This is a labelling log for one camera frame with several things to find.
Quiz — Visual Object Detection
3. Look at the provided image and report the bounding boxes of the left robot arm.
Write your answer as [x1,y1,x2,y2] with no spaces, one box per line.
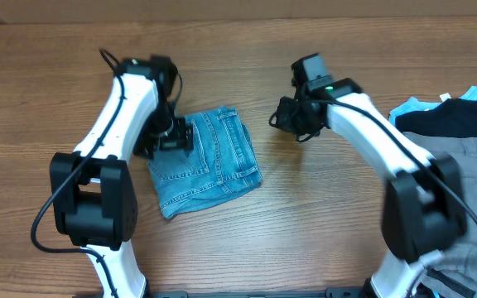
[39,50,194,297]

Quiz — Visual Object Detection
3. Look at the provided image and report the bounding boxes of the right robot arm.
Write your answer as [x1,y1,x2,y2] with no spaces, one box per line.
[269,76,467,297]

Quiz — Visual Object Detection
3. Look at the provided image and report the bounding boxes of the grey folded trousers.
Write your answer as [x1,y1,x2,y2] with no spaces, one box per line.
[405,132,477,297]

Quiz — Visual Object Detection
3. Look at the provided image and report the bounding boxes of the black folded garment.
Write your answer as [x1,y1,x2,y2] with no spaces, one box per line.
[394,99,477,138]

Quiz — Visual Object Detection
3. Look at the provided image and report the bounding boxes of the light blue folded garment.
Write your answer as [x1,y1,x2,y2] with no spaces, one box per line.
[388,85,477,126]

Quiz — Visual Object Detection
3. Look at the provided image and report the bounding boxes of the light blue denim jeans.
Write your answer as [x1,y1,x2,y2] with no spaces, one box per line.
[147,107,263,219]

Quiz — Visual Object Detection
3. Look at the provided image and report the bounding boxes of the black base frame bar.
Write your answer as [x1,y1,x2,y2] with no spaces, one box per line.
[143,286,373,298]

